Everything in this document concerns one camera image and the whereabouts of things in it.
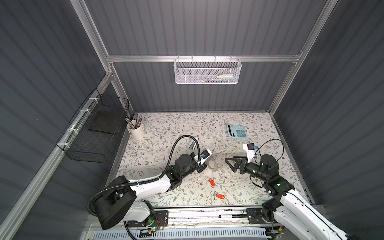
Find white tube in basket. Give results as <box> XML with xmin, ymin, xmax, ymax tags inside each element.
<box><xmin>206</xmin><ymin>74</ymin><xmax>238</xmax><ymax>82</ymax></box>

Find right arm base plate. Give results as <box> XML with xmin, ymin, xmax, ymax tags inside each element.
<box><xmin>246</xmin><ymin>208</ymin><xmax>271</xmax><ymax>224</ymax></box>

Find light blue calculator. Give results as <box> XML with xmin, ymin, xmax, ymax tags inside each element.
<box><xmin>226</xmin><ymin>124</ymin><xmax>248</xmax><ymax>140</ymax></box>

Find red key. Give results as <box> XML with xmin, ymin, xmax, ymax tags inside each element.
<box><xmin>216</xmin><ymin>193</ymin><xmax>225</xmax><ymax>200</ymax></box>
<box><xmin>209</xmin><ymin>179</ymin><xmax>216</xmax><ymax>187</ymax></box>

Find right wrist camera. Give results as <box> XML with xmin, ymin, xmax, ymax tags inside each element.
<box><xmin>243</xmin><ymin>143</ymin><xmax>259</xmax><ymax>163</ymax></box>

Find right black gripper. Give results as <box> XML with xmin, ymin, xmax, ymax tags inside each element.
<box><xmin>225</xmin><ymin>154</ymin><xmax>268</xmax><ymax>183</ymax></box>

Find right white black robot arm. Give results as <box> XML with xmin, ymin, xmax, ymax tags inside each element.
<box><xmin>225</xmin><ymin>155</ymin><xmax>359</xmax><ymax>240</ymax></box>

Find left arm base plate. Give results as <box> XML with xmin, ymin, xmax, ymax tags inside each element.
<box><xmin>127</xmin><ymin>211</ymin><xmax>169</xmax><ymax>228</ymax></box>

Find white perforated cable tray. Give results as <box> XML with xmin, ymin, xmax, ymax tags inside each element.
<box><xmin>91</xmin><ymin>227</ymin><xmax>272</xmax><ymax>240</ymax></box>

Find black wire mesh basket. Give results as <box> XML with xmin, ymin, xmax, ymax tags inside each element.
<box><xmin>57</xmin><ymin>91</ymin><xmax>132</xmax><ymax>164</ymax></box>

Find white pencil cup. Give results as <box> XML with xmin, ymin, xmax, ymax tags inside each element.
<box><xmin>125</xmin><ymin>117</ymin><xmax>146</xmax><ymax>140</ymax></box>

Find black corrugated cable hose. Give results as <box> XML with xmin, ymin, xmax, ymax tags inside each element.
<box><xmin>86</xmin><ymin>134</ymin><xmax>202</xmax><ymax>217</ymax></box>

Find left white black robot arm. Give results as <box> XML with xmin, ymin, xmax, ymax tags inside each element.
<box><xmin>87</xmin><ymin>150</ymin><xmax>212</xmax><ymax>230</ymax></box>

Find aluminium front rail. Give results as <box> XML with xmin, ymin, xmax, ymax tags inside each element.
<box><xmin>86</xmin><ymin>206</ymin><xmax>271</xmax><ymax>228</ymax></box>

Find white wire mesh basket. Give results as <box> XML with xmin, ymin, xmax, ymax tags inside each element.
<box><xmin>173</xmin><ymin>58</ymin><xmax>242</xmax><ymax>85</ymax></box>

